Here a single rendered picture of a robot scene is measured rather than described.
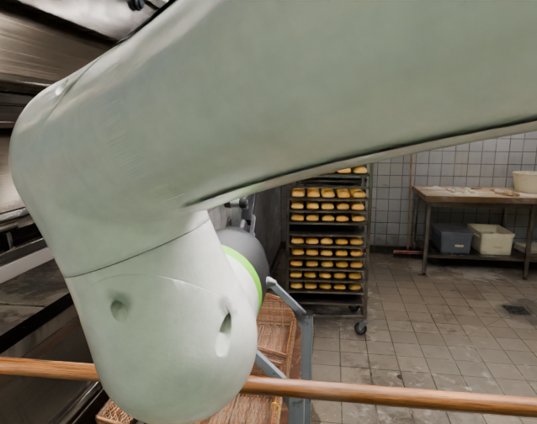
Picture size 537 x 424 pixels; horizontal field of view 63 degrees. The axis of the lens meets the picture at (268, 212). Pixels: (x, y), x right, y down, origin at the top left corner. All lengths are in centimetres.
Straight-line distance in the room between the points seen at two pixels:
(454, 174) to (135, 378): 568
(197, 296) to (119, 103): 12
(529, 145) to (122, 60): 597
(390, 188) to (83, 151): 558
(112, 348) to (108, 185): 10
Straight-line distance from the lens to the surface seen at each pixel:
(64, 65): 123
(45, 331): 118
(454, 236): 529
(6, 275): 82
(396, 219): 583
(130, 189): 22
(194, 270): 27
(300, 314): 167
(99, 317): 28
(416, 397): 81
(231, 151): 16
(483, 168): 596
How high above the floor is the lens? 164
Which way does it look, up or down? 11 degrees down
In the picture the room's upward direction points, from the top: straight up
